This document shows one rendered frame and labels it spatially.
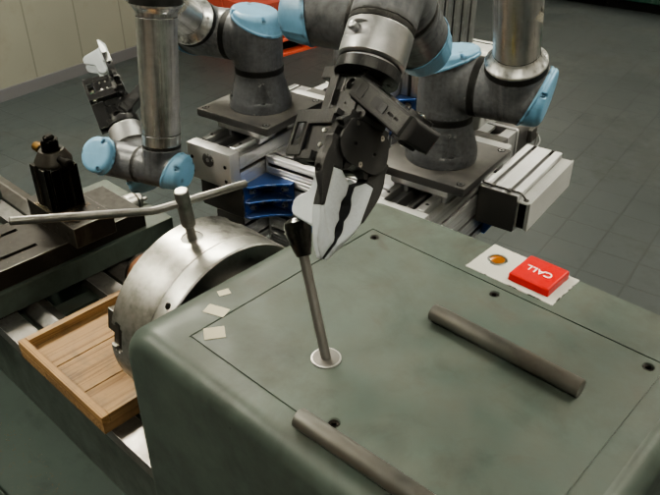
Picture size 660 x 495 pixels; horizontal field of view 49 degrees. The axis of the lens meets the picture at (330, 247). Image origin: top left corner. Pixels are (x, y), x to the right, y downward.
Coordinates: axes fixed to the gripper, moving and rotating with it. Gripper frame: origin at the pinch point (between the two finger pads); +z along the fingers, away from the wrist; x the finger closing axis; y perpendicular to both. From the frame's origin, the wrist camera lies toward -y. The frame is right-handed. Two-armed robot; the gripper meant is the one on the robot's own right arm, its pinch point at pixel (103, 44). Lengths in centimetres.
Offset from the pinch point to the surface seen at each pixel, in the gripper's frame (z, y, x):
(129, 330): -70, 12, -43
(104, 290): -51, 19, 11
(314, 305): -80, -11, -71
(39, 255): -40.4, 28.5, 4.5
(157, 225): -38.6, 3.1, 19.5
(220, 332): -78, 0, -64
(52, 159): -22.4, 18.8, 0.0
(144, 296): -67, 8, -46
